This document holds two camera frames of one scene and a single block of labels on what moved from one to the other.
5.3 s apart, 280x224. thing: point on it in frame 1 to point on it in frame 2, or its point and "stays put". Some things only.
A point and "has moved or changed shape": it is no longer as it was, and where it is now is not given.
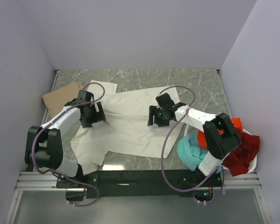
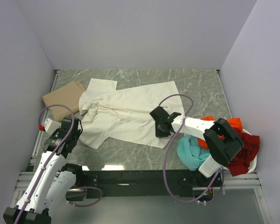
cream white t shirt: [126, 129] has moved or changed shape
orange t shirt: [202, 136] stays put
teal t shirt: [189, 151] stays put
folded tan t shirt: [56, 100] stays put
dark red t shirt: [238, 162] stays put
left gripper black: [98, 116] to [77, 133]
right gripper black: [153, 110] to [158, 134]
